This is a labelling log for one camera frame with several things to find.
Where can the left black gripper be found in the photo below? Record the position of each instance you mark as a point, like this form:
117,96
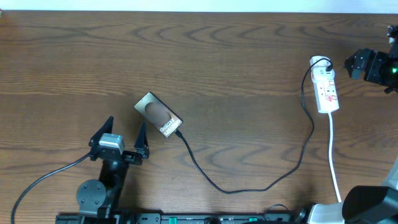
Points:
140,145

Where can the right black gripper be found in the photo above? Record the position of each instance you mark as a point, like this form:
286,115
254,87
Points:
378,58

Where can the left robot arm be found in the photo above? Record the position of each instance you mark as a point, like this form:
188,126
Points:
99,198

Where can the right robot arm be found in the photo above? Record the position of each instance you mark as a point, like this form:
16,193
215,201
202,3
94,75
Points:
363,204

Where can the white power strip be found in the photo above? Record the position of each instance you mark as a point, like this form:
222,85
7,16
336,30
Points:
322,75

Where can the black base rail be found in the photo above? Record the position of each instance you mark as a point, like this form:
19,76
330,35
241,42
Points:
156,218

